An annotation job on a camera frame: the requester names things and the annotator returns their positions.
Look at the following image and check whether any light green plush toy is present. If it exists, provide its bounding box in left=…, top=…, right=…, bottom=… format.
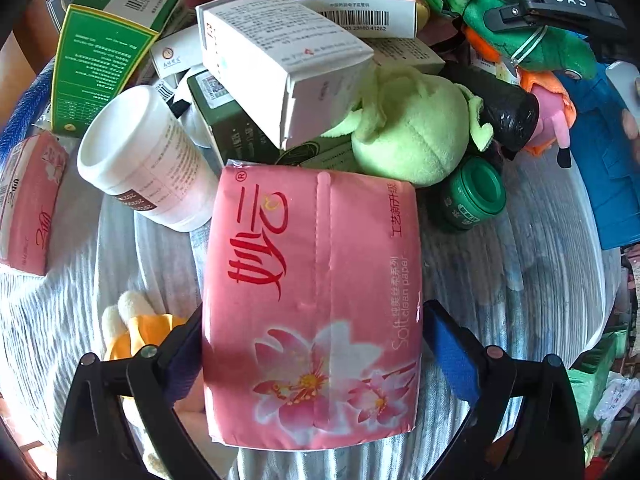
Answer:
left=320, top=67, right=493, bottom=188

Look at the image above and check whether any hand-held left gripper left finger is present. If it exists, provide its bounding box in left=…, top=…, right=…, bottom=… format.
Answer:
left=56, top=305, right=221, bottom=480

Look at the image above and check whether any green box white text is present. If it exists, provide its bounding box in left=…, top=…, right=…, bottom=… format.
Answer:
left=50, top=4, right=160, bottom=138

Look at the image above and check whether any black wrapped bottle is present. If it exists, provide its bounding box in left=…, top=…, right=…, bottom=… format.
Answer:
left=442, top=62, right=541, bottom=161

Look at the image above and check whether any green cloth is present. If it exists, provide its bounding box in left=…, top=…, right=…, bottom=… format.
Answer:
left=570, top=327, right=640, bottom=461

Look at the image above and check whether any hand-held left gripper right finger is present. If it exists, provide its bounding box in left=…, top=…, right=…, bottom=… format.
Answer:
left=422, top=300, right=586, bottom=480

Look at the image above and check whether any blue plastic crate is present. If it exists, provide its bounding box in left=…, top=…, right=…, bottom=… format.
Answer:
left=555, top=60, right=640, bottom=251

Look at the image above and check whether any white box red logo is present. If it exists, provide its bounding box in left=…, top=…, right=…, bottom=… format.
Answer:
left=150, top=27, right=203, bottom=81

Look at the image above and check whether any small pig plush orange dress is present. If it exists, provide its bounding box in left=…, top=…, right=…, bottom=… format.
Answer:
left=517, top=70, right=576, bottom=168

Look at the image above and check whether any person's right hand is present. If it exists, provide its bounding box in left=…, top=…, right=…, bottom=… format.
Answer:
left=621, top=108, right=640, bottom=142

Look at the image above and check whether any blue feather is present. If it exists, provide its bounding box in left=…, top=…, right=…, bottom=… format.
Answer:
left=0, top=72, right=56, bottom=146

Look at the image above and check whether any green frog plush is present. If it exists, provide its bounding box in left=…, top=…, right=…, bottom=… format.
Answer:
left=400, top=0, right=608, bottom=81

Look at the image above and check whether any white plastic jar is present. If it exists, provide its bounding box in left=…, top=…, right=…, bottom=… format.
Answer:
left=77, top=85, right=221, bottom=233

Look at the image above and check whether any green plastic jar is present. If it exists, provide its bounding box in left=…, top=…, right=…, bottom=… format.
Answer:
left=440, top=155, right=506, bottom=233

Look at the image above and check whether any dark green carton box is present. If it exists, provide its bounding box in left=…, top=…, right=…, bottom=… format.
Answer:
left=187, top=67, right=361, bottom=168

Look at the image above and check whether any white carton box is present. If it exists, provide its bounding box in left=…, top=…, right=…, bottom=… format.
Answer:
left=196, top=0, right=375, bottom=151

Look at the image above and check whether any pink flowered tissue pack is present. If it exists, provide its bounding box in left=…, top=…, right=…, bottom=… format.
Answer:
left=202, top=160, right=423, bottom=448

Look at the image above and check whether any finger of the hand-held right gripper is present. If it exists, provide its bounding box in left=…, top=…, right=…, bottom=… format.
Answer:
left=487, top=2, right=538, bottom=31

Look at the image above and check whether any yellow plush toy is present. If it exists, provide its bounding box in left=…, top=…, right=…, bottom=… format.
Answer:
left=102, top=290, right=203, bottom=480

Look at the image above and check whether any white barcode box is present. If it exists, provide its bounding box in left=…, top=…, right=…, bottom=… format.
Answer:
left=300, top=0, right=418, bottom=41

